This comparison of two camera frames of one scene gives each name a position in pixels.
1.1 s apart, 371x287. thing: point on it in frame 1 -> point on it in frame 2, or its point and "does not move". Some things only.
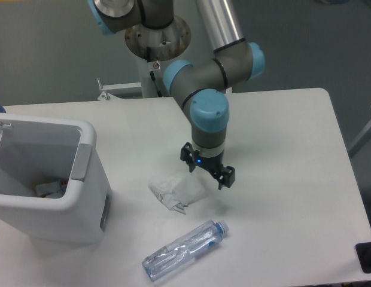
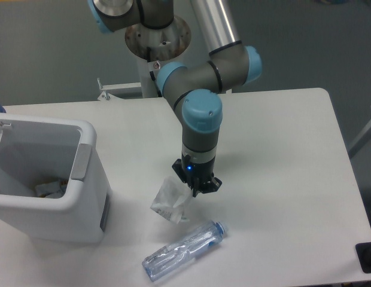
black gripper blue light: (215, 164) -> (192, 173)
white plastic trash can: (29, 150) does not move
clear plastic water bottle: (183, 250) does not move
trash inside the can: (54, 189) does not move
